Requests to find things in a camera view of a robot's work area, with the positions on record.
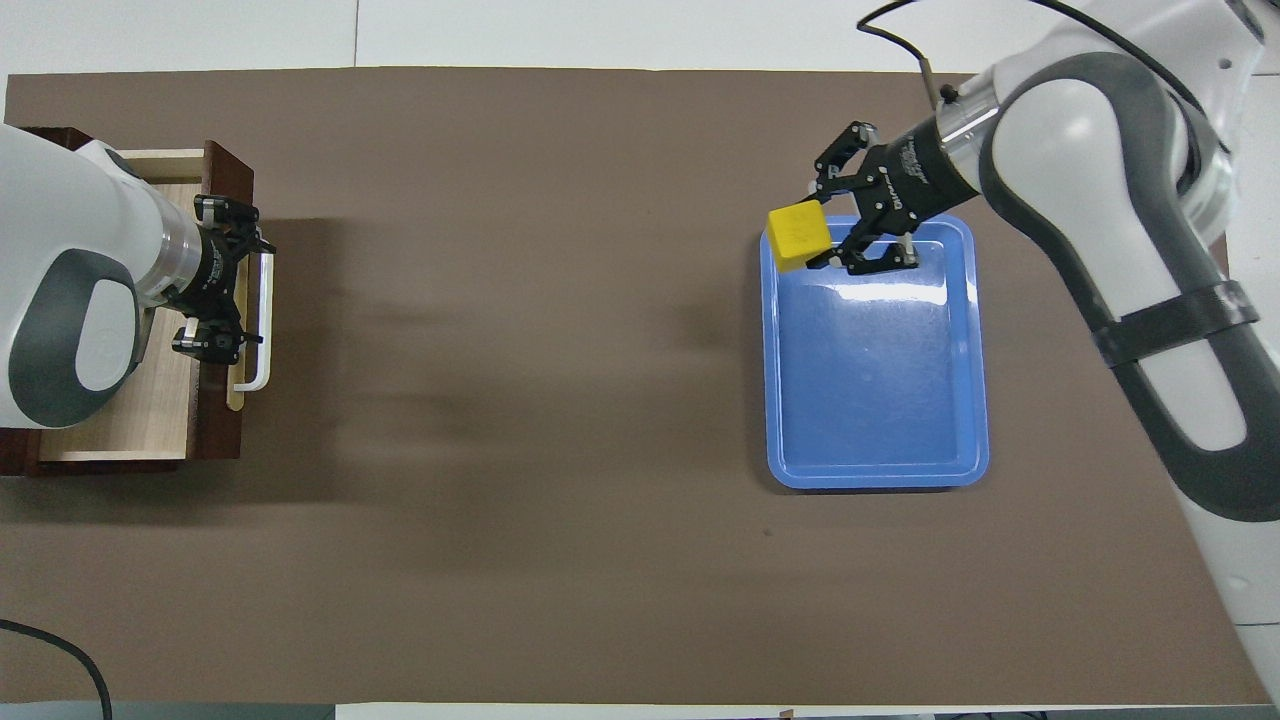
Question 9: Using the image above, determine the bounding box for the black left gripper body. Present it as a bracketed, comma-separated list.
[164, 227, 247, 327]

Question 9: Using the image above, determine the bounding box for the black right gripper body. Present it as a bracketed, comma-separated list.
[854, 119, 980, 237]

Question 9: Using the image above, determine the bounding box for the yellow cube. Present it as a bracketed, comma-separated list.
[767, 200, 835, 274]

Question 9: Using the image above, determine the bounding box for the wooden drawer with white handle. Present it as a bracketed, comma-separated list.
[38, 140, 276, 464]

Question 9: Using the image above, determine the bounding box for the blue plastic tray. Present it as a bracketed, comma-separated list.
[760, 213, 991, 491]

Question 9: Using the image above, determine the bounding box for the brown paper table mat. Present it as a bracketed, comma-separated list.
[0, 66, 1276, 706]

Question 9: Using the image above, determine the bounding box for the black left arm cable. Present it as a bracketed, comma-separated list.
[0, 618, 113, 720]

